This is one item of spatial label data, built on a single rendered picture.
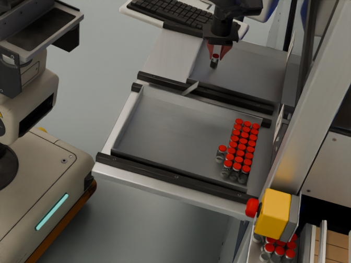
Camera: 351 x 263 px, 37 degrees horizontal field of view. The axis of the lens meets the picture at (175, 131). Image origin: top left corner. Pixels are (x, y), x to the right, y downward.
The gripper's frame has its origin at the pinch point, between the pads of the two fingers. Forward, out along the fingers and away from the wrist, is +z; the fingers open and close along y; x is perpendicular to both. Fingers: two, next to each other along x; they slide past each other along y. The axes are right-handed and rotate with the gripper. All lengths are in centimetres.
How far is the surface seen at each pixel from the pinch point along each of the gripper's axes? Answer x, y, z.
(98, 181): 23, -37, 91
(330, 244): -64, 21, 0
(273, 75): -0.8, 18.7, 4.9
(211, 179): -47.1, -3.9, 0.9
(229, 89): -13.7, 3.2, 0.9
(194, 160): -39.1, -7.2, 3.7
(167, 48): 7.7, -14.0, 3.9
